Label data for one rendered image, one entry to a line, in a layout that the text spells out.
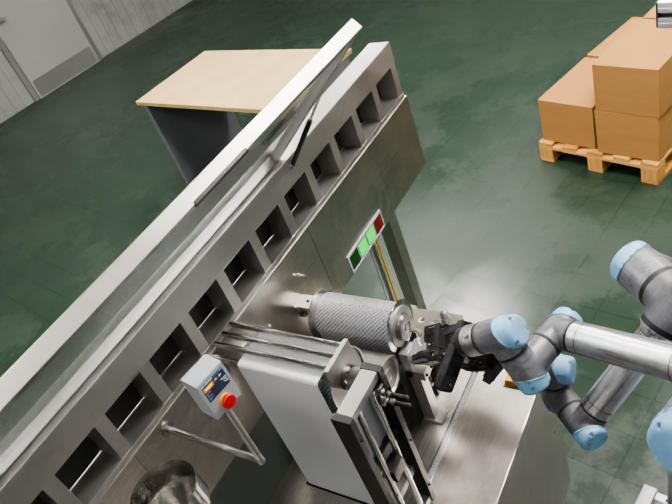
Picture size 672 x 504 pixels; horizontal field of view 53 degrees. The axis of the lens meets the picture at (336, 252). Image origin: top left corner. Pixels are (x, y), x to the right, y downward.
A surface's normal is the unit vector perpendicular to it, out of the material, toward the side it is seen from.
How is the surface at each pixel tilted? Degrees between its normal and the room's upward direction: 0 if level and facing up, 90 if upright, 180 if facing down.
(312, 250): 90
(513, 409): 0
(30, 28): 90
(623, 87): 90
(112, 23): 90
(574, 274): 0
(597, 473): 0
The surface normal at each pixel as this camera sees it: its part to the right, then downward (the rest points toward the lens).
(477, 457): -0.31, -0.74
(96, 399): 0.83, 0.09
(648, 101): -0.67, 0.61
